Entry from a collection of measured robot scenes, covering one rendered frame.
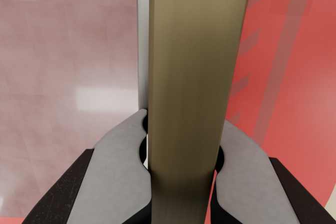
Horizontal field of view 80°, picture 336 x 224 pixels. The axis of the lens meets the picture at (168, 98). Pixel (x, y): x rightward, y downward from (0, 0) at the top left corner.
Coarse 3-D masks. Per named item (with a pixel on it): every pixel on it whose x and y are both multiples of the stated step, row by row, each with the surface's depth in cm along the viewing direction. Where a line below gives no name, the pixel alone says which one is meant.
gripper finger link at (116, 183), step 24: (144, 120) 12; (96, 144) 9; (120, 144) 10; (144, 144) 10; (96, 168) 8; (120, 168) 8; (144, 168) 8; (96, 192) 7; (120, 192) 7; (144, 192) 7; (72, 216) 6; (96, 216) 6; (120, 216) 6; (144, 216) 7
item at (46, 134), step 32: (0, 96) 18; (32, 96) 18; (64, 96) 18; (0, 128) 19; (32, 128) 19; (64, 128) 19; (96, 128) 19; (288, 128) 19; (320, 128) 19; (0, 160) 21; (32, 160) 21; (64, 160) 21; (288, 160) 21; (320, 160) 21; (0, 192) 23; (32, 192) 23; (320, 192) 23
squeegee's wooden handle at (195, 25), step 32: (160, 0) 6; (192, 0) 6; (224, 0) 6; (160, 32) 6; (192, 32) 6; (224, 32) 6; (160, 64) 6; (192, 64) 6; (224, 64) 6; (160, 96) 7; (192, 96) 7; (224, 96) 7; (160, 128) 7; (192, 128) 7; (160, 160) 8; (192, 160) 8; (160, 192) 9; (192, 192) 9
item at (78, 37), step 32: (0, 0) 15; (32, 0) 15; (64, 0) 15; (96, 0) 15; (128, 0) 15; (320, 0) 15; (0, 32) 16; (32, 32) 16; (64, 32) 16; (96, 32) 16; (128, 32) 16; (320, 32) 15; (0, 64) 17; (32, 64) 17; (64, 64) 17; (96, 64) 17; (128, 64) 17; (320, 64) 17; (96, 96) 18; (128, 96) 18; (288, 96) 18; (320, 96) 18
